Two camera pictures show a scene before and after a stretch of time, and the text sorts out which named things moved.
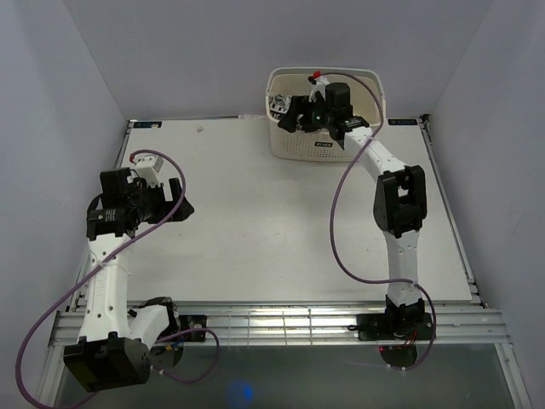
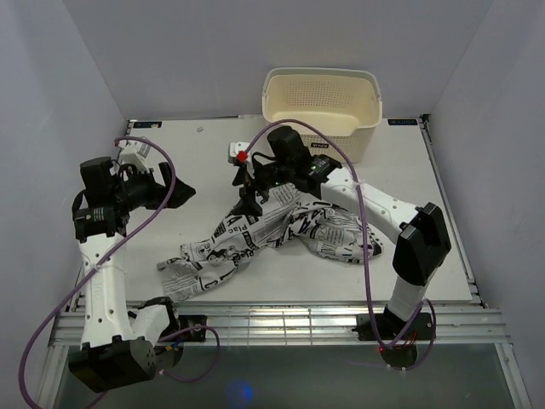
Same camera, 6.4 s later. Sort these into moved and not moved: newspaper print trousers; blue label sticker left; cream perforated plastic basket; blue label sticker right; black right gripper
Moved: black right gripper; newspaper print trousers
Not moved: blue label sticker left; cream perforated plastic basket; blue label sticker right
